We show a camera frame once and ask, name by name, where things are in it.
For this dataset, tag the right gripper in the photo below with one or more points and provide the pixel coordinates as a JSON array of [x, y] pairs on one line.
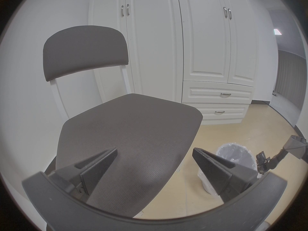
[[297, 148]]

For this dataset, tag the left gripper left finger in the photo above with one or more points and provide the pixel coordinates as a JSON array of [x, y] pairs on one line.
[[93, 169]]

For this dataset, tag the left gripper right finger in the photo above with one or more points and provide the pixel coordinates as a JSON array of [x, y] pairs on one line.
[[221, 174]]

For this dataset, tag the clear plastic bag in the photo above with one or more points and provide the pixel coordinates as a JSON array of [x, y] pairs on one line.
[[231, 159]]

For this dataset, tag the black plastic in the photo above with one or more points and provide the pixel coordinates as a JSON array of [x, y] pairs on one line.
[[261, 162]]

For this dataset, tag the white chair with grey cushions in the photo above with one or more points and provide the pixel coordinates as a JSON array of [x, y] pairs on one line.
[[132, 129]]

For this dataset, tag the white wardrobe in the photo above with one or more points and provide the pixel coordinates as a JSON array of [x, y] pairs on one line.
[[204, 44]]

